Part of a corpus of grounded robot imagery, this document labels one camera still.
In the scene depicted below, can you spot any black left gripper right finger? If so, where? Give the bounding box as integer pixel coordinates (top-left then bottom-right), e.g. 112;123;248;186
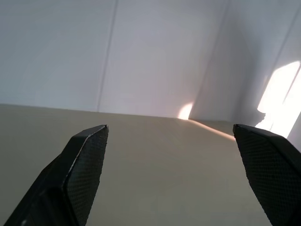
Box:
233;123;301;226

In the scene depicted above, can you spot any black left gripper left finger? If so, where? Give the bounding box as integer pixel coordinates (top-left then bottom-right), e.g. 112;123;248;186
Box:
3;124;110;226

